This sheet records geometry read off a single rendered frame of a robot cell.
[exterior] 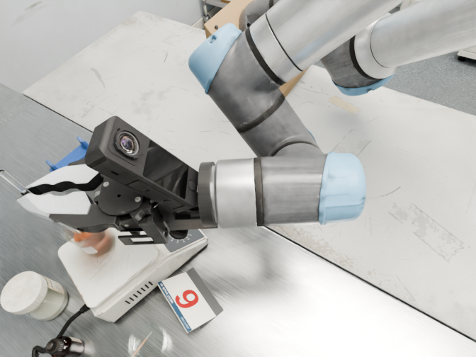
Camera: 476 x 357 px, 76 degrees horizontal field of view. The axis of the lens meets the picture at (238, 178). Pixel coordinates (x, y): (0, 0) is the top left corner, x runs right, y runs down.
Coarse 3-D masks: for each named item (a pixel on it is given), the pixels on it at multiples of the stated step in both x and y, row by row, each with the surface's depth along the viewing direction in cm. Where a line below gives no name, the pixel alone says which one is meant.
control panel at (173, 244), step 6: (192, 234) 52; (198, 234) 53; (168, 240) 50; (174, 240) 50; (180, 240) 51; (186, 240) 51; (192, 240) 51; (168, 246) 49; (174, 246) 49; (180, 246) 49
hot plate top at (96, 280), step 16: (144, 240) 47; (64, 256) 46; (80, 256) 46; (112, 256) 46; (128, 256) 46; (144, 256) 46; (80, 272) 45; (96, 272) 45; (112, 272) 44; (128, 272) 44; (80, 288) 43; (96, 288) 43; (112, 288) 43; (96, 304) 42
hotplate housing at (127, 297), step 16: (160, 256) 47; (176, 256) 49; (192, 256) 54; (144, 272) 46; (160, 272) 48; (128, 288) 45; (144, 288) 48; (112, 304) 44; (128, 304) 47; (112, 320) 47
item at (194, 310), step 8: (168, 280) 49; (176, 280) 50; (184, 280) 51; (168, 288) 48; (176, 288) 49; (184, 288) 49; (192, 288) 50; (176, 296) 48; (184, 296) 48; (192, 296) 49; (176, 304) 46; (184, 304) 47; (192, 304) 48; (200, 304) 49; (184, 312) 46; (192, 312) 47; (200, 312) 47; (208, 312) 48; (192, 320) 46; (200, 320) 46
